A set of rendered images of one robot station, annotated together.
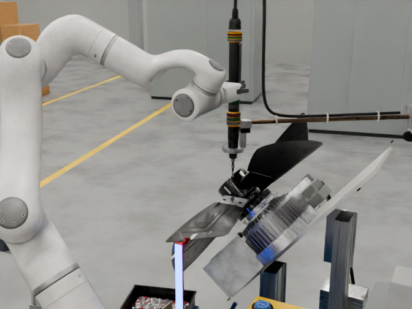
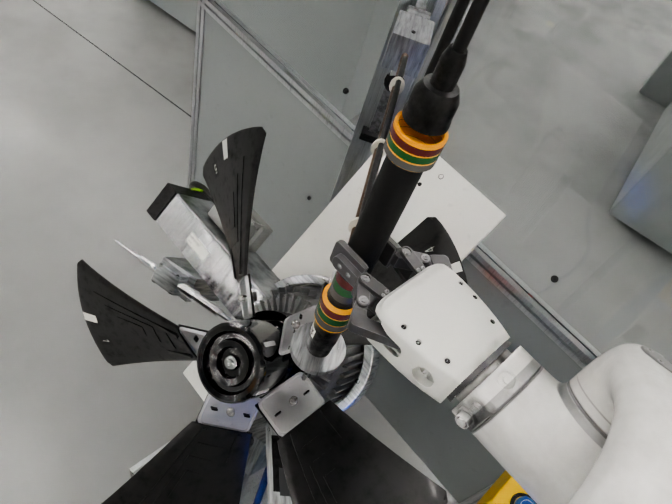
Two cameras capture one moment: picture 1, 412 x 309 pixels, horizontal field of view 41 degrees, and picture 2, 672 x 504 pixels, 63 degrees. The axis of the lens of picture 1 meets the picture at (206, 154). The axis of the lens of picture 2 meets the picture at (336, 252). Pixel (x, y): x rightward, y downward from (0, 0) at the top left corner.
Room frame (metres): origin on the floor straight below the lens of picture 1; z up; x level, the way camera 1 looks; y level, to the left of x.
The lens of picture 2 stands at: (1.66, 0.27, 1.97)
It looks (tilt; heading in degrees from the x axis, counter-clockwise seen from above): 50 degrees down; 274
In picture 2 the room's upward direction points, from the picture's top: 22 degrees clockwise
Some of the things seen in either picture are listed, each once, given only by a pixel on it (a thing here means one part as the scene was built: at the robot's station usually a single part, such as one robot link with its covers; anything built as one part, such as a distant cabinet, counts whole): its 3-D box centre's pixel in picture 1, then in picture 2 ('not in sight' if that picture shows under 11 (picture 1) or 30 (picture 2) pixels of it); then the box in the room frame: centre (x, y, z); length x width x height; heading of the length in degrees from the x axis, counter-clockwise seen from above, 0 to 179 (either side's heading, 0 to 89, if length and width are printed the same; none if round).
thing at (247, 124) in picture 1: (236, 135); (327, 324); (1.66, -0.10, 1.41); 0.09 x 0.07 x 0.10; 98
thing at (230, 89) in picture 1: (219, 91); (442, 333); (1.56, -0.04, 1.56); 0.11 x 0.10 x 0.07; 153
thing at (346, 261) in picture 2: not in sight; (348, 278); (1.66, -0.05, 1.57); 0.07 x 0.03 x 0.03; 153
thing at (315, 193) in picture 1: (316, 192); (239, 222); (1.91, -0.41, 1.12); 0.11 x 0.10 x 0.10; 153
